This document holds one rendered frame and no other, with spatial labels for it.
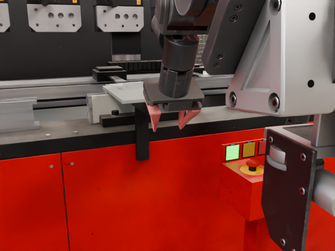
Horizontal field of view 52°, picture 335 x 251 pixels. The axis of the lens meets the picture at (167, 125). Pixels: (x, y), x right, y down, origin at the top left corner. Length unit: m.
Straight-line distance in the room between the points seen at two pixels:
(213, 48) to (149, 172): 0.88
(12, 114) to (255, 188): 0.76
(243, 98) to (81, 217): 0.91
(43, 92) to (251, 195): 0.87
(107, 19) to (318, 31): 0.90
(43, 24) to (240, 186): 0.75
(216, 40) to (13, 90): 1.16
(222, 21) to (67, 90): 1.16
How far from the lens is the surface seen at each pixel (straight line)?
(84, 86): 1.42
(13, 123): 1.16
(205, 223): 1.34
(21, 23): 1.65
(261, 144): 1.15
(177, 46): 0.55
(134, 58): 1.20
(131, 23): 1.15
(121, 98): 0.94
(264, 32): 0.29
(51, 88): 1.41
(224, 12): 0.29
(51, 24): 1.11
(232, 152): 1.09
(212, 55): 0.31
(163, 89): 0.60
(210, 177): 1.26
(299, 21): 0.28
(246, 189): 1.00
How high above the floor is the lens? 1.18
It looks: 16 degrees down
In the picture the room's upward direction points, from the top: straight up
